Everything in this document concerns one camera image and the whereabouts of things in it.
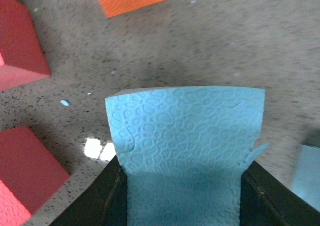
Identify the light blue cube with notch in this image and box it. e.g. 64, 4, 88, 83
105, 86, 266, 226

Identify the light blue foam cube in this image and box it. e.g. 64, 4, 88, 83
290, 145, 320, 211

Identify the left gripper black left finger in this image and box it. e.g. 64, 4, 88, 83
50, 156, 128, 226

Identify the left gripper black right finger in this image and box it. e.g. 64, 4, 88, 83
240, 162, 320, 226

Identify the red foam cube front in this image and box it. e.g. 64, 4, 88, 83
0, 126, 70, 226

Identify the red foam cube rear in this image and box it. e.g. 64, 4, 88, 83
0, 0, 51, 91

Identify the red foam cube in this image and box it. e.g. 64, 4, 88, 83
0, 0, 51, 91
0, 126, 70, 226

